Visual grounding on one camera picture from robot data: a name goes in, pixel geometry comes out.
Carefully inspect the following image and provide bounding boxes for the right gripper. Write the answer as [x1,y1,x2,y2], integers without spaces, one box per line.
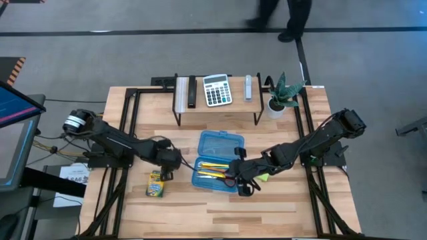
[230,156,268,198]

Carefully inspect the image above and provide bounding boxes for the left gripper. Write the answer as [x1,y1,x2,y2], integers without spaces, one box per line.
[155,146,183,182]

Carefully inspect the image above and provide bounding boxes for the yellow crayon box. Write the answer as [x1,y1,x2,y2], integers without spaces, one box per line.
[145,169,167,198]

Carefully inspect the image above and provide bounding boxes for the red and black scissors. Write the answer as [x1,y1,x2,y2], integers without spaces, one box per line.
[196,175,237,189]

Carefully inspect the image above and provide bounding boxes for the blue translucent pencil case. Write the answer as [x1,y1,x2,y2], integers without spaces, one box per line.
[191,129,246,193]

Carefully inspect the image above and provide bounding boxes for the clear plastic ruler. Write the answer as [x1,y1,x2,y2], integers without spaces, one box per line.
[175,76,189,114]

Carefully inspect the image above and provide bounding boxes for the wooden shelf riser black legs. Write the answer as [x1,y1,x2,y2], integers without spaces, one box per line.
[171,72,265,127]

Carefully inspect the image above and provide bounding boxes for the black stapler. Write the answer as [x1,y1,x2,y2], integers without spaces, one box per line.
[187,75,197,109]

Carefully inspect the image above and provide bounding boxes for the white paper sheet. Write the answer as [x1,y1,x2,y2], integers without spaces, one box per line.
[52,164,91,208]

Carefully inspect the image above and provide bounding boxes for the black power strip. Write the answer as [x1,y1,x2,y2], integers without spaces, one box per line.
[150,75,176,88]

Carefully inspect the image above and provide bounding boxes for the white desk calculator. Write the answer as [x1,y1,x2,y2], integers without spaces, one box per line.
[202,73,234,107]

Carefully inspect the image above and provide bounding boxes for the grey stapler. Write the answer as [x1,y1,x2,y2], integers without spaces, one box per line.
[243,74,254,103]

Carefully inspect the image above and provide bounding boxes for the snake plant in white pot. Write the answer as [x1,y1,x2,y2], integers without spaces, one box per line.
[266,71,307,120]

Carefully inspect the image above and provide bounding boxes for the black support beam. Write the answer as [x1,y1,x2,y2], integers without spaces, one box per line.
[19,166,87,198]

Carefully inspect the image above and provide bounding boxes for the monitor with blue screen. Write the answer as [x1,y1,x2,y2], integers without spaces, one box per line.
[0,81,47,129]

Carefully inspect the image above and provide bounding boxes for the grey metal stand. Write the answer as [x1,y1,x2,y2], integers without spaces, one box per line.
[396,115,427,137]

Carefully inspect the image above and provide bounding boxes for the person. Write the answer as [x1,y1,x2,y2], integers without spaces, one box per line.
[246,0,314,43]

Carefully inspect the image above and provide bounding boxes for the black orange striped mat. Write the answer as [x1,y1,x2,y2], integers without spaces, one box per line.
[0,56,27,87]

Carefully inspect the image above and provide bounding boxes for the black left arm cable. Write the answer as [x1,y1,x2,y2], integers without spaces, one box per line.
[146,135,198,171]

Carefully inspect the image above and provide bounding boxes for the black aluminium table frame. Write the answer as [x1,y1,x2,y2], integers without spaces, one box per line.
[75,85,364,240]

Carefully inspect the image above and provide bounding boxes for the bundle of cables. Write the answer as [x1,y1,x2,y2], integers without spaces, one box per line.
[26,133,101,167]

